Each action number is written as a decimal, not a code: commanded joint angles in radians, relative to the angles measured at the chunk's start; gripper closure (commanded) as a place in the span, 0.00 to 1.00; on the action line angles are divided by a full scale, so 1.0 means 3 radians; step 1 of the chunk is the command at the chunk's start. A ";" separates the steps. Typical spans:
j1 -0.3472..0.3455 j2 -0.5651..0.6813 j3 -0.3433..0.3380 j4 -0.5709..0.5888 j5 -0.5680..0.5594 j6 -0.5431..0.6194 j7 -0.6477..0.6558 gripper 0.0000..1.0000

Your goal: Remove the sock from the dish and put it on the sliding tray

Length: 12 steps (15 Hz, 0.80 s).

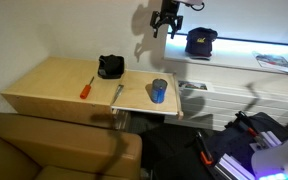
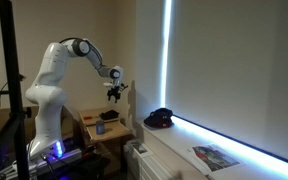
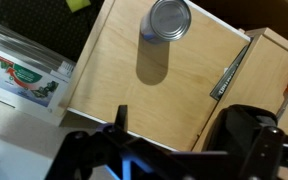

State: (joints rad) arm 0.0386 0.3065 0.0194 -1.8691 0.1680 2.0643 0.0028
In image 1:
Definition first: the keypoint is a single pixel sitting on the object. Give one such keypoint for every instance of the orange black clamp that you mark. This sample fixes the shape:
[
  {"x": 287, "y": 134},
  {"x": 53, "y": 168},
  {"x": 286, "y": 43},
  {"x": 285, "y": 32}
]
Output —
[
  {"x": 204, "y": 150},
  {"x": 249, "y": 128}
]

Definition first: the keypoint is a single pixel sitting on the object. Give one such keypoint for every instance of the printed magazine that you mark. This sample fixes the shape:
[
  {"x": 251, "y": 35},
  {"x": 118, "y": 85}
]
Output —
[{"x": 274, "y": 62}]

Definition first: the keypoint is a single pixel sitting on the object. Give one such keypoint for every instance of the white radiator cover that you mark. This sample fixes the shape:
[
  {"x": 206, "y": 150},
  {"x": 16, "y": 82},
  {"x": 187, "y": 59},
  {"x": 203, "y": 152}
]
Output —
[{"x": 247, "y": 96}]

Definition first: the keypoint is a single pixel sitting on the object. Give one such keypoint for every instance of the small printed photo card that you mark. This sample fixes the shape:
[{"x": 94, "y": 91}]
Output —
[{"x": 192, "y": 85}]

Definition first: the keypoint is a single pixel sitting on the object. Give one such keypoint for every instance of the blue cylindrical can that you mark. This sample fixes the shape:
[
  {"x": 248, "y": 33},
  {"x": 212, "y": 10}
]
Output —
[{"x": 158, "y": 90}]

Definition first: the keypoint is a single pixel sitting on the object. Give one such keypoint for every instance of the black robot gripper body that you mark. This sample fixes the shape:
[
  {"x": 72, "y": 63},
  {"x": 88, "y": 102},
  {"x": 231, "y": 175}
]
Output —
[{"x": 168, "y": 9}]

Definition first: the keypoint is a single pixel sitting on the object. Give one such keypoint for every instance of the wooden sliding tray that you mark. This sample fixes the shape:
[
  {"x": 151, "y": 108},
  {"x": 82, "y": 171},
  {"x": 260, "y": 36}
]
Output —
[{"x": 140, "y": 95}]

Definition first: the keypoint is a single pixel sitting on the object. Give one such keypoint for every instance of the navy baseball cap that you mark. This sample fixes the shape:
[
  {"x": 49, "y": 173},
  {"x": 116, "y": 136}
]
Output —
[{"x": 200, "y": 41}]

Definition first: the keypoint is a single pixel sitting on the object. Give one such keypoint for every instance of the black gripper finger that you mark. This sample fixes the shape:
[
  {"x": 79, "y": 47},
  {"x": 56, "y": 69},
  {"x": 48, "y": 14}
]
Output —
[
  {"x": 155, "y": 22},
  {"x": 177, "y": 24}
]

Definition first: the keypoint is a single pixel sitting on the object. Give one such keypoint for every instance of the slim metal hand tool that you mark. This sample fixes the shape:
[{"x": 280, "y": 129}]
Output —
[{"x": 117, "y": 93}]

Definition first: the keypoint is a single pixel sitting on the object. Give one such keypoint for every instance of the brown leather armchair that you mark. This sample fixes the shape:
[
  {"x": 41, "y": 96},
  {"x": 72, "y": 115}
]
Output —
[{"x": 50, "y": 150}]

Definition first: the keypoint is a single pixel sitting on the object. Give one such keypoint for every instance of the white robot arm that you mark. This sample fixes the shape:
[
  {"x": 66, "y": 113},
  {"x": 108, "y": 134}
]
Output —
[{"x": 280, "y": 160}]

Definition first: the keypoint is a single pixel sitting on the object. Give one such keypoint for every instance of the aluminium extrusion frame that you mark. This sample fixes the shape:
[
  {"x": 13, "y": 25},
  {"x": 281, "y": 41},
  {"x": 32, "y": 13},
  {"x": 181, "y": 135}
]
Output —
[{"x": 237, "y": 163}]

